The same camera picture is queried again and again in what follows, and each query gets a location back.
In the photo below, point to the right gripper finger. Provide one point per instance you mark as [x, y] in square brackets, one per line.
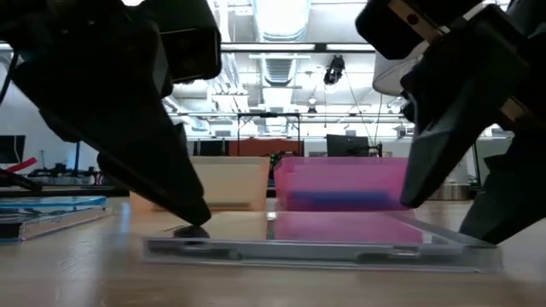
[460, 94]
[512, 192]

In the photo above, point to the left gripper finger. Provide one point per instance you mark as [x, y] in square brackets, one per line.
[128, 140]

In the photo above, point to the clear jewel case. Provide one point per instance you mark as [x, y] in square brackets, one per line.
[64, 221]
[320, 251]

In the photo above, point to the white shade silver table lamp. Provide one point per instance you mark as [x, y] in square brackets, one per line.
[392, 77]

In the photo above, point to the black desk equipment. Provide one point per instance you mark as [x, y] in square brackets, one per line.
[59, 172]

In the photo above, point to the black panel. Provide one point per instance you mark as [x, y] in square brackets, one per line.
[213, 148]

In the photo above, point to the red angled bar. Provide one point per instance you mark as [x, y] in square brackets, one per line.
[23, 164]

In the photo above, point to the translucent orange plastic bin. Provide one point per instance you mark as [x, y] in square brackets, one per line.
[234, 183]

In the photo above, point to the black computer monitor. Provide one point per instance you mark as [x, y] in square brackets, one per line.
[13, 149]
[347, 146]

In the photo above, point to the black angled object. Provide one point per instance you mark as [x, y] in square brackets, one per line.
[17, 181]

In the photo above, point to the translucent pink plastic bin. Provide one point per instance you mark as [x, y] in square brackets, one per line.
[341, 175]

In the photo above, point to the black horizontal rail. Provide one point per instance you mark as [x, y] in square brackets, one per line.
[64, 192]

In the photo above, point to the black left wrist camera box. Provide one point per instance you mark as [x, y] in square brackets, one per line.
[192, 47]

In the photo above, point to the orange partition wall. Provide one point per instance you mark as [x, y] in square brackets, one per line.
[256, 147]

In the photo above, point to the black ceiling spot camera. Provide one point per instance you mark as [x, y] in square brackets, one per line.
[332, 74]

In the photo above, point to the silver ventilation duct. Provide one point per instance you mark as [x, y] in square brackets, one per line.
[281, 19]

